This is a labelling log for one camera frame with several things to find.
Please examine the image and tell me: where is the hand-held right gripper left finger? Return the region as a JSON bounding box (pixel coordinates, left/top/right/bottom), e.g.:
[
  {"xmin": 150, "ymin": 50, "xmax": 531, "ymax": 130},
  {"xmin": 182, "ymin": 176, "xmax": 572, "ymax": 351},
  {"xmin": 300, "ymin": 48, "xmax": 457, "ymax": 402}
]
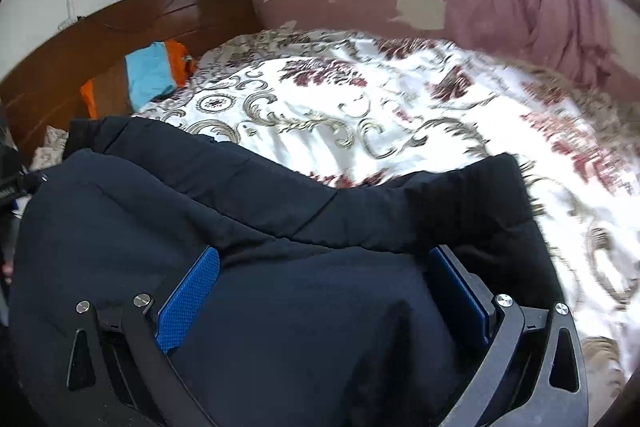
[{"xmin": 62, "ymin": 246, "xmax": 222, "ymax": 427}]

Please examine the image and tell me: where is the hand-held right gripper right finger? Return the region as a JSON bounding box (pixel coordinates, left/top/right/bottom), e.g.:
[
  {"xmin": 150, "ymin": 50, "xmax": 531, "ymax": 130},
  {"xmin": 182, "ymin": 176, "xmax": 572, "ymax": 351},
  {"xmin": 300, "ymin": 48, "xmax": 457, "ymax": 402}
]
[{"xmin": 429, "ymin": 246, "xmax": 589, "ymax": 427}]

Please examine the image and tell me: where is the dark navy padded garment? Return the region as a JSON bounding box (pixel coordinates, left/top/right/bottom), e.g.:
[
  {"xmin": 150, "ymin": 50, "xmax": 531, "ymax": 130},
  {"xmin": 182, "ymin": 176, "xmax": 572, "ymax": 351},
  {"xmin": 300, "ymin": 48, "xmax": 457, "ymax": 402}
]
[{"xmin": 10, "ymin": 114, "xmax": 566, "ymax": 427}]

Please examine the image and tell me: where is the floral pillow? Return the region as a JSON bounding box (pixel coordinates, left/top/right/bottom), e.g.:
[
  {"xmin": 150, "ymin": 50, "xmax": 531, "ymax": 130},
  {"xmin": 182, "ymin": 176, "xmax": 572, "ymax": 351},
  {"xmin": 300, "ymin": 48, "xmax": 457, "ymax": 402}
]
[{"xmin": 30, "ymin": 126, "xmax": 70, "ymax": 170}]

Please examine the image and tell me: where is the light blue cloth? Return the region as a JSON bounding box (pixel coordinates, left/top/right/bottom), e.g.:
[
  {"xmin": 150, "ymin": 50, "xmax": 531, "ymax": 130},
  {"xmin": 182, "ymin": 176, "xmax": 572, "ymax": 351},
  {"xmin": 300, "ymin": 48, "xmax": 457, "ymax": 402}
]
[{"xmin": 125, "ymin": 42, "xmax": 179, "ymax": 105}]

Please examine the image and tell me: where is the floral bed sheet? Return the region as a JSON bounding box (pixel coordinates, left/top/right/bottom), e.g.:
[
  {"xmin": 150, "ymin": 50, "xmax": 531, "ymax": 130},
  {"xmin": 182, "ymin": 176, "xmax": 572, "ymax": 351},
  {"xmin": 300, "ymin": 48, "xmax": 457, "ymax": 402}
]
[{"xmin": 132, "ymin": 27, "xmax": 640, "ymax": 388}]

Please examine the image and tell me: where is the orange cloth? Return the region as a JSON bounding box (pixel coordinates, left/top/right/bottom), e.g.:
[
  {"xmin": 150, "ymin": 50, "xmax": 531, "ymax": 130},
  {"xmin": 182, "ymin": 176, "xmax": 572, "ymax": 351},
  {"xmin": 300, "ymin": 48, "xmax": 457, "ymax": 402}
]
[{"xmin": 80, "ymin": 39, "xmax": 197, "ymax": 120}]

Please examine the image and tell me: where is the wooden headboard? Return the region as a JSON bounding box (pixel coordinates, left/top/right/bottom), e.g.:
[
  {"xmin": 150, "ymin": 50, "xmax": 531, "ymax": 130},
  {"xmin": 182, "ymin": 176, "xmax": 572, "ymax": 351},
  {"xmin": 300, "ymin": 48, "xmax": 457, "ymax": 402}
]
[{"xmin": 0, "ymin": 0, "xmax": 263, "ymax": 158}]

